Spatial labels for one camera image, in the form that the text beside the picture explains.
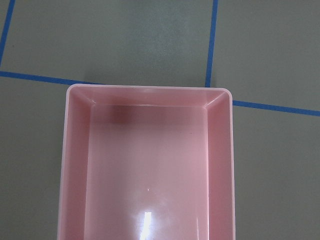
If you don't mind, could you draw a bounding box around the pink plastic bin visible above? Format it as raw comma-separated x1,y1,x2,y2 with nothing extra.
57,84,236,240

